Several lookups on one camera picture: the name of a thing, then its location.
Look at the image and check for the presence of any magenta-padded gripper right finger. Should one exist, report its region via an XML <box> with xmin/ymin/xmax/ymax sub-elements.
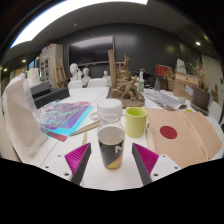
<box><xmin>131</xmin><ymin>142</ymin><xmax>181</xmax><ymax>186</ymax></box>

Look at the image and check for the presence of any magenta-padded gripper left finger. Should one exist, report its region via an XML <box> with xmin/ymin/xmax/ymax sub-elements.
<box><xmin>43</xmin><ymin>142</ymin><xmax>92</xmax><ymax>185</ymax></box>

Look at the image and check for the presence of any white-capped dark drink bottle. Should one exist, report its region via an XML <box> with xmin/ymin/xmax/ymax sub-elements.
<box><xmin>89</xmin><ymin>98</ymin><xmax>126</xmax><ymax>172</ymax></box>

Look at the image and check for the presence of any flat wooden stick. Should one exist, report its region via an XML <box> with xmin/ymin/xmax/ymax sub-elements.
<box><xmin>71</xmin><ymin>120</ymin><xmax>101</xmax><ymax>136</ymax></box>

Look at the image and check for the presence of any flat round red coaster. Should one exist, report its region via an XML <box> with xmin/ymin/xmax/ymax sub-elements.
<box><xmin>159</xmin><ymin>125</ymin><xmax>178</xmax><ymax>140</ymax></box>

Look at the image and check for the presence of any yellow-green mug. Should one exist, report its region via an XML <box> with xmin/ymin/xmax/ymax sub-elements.
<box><xmin>124</xmin><ymin>106</ymin><xmax>148</xmax><ymax>139</ymax></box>

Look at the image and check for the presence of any colourful purple-teal painting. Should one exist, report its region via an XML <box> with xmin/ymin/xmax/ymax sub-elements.
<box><xmin>34</xmin><ymin>100</ymin><xmax>96</xmax><ymax>143</ymax></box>

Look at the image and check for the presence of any grey printed newspaper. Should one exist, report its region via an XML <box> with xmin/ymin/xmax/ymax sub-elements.
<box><xmin>143</xmin><ymin>89</ymin><xmax>186</xmax><ymax>110</ymax></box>

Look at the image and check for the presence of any black box stack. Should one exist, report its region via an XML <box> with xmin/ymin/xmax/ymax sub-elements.
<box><xmin>29</xmin><ymin>80</ymin><xmax>71</xmax><ymax>109</ymax></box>

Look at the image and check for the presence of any white chair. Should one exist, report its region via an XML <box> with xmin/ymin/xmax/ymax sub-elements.
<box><xmin>87</xmin><ymin>77</ymin><xmax>108</xmax><ymax>88</ymax></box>
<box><xmin>68</xmin><ymin>79</ymin><xmax>83</xmax><ymax>89</ymax></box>
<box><xmin>208</xmin><ymin>100</ymin><xmax>223</xmax><ymax>123</ymax></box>

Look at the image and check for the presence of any white green-labelled spray bottle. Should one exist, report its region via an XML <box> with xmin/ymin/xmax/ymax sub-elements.
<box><xmin>138</xmin><ymin>68</ymin><xmax>145</xmax><ymax>93</ymax></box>

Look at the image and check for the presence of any grey glass pitcher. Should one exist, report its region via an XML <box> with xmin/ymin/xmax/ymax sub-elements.
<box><xmin>153</xmin><ymin>76</ymin><xmax>162</xmax><ymax>92</ymax></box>

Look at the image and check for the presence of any brown sculpture on wooden base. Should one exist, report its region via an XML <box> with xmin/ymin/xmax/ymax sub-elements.
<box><xmin>106</xmin><ymin>49</ymin><xmax>146</xmax><ymax>108</ymax></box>

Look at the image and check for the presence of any dry plant in grey pot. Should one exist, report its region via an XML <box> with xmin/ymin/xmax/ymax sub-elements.
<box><xmin>189</xmin><ymin>59</ymin><xmax>213</xmax><ymax>116</ymax></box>

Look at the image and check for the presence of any white plaster bust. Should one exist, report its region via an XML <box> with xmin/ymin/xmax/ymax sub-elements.
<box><xmin>69</xmin><ymin>62</ymin><xmax>83</xmax><ymax>83</ymax></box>
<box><xmin>102</xmin><ymin>69</ymin><xmax>112</xmax><ymax>87</ymax></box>
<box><xmin>81</xmin><ymin>67</ymin><xmax>92</xmax><ymax>88</ymax></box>

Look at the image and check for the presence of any brown cardboard box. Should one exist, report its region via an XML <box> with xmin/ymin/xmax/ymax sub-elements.
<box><xmin>172</xmin><ymin>70</ymin><xmax>200</xmax><ymax>101</ymax></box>

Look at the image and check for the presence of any wooden easel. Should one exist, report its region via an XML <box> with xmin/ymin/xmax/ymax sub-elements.
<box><xmin>53</xmin><ymin>58</ymin><xmax>68</xmax><ymax>88</ymax></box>

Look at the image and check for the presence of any red box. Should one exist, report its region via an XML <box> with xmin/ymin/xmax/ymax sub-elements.
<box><xmin>154</xmin><ymin>64</ymin><xmax>174</xmax><ymax>79</ymax></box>

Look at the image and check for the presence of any white cabinet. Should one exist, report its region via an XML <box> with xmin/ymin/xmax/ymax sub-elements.
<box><xmin>39</xmin><ymin>43</ymin><xmax>64</xmax><ymax>83</ymax></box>

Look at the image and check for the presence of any white ceiling light panel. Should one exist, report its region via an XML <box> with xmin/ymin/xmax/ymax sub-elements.
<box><xmin>9</xmin><ymin>0</ymin><xmax>149</xmax><ymax>49</ymax></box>

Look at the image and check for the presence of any large black wall screen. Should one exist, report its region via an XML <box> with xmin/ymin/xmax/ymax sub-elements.
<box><xmin>68</xmin><ymin>35</ymin><xmax>115</xmax><ymax>66</ymax></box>

